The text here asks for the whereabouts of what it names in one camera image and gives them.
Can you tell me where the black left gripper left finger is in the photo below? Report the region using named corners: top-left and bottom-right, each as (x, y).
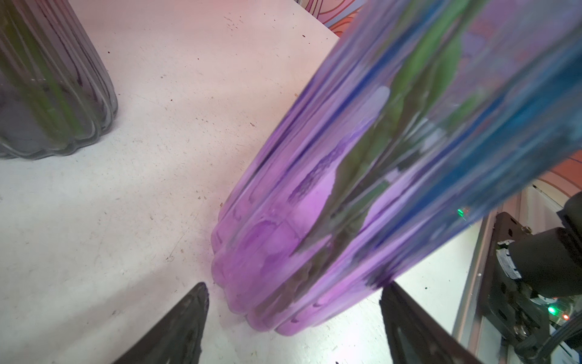
top-left (115, 282), bottom-right (210, 364)

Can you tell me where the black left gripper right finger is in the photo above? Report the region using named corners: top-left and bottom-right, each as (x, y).
top-left (380, 282), bottom-right (480, 364)

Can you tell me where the purple blue glass vase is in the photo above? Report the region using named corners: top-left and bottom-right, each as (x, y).
top-left (212, 1), bottom-right (581, 335)

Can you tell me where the pink grey glass vase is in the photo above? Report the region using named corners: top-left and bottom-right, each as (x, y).
top-left (1, 1), bottom-right (118, 159)

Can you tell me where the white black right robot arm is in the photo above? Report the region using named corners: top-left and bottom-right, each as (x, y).
top-left (496, 193), bottom-right (581, 363)

